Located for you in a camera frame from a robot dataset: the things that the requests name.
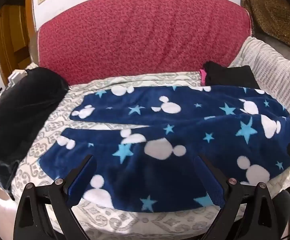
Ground white box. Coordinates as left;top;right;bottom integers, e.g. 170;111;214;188
7;69;28;87

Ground wooden door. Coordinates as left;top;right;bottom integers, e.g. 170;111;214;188
0;0;35;80

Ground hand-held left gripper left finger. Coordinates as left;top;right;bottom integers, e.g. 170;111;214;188
14;154;97;240

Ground black folded garment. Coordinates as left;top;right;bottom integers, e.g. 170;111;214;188
202;61;260;90

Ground white knitted armrest cover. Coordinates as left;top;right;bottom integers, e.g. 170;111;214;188
229;36;290;135

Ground black garment on left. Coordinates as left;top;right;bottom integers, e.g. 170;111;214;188
0;67;69;193

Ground white patterned sofa cover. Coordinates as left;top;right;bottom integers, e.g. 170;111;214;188
10;71;290;240

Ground leopard print cushion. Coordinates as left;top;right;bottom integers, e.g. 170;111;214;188
240;0;290;53

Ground blue fleece star-print pants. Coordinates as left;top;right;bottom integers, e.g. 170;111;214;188
39;85;290;213

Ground red sofa backrest cushion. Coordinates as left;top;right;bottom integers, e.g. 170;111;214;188
36;0;252;85

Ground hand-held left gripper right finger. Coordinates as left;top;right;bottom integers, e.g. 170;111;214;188
194;154;278;240

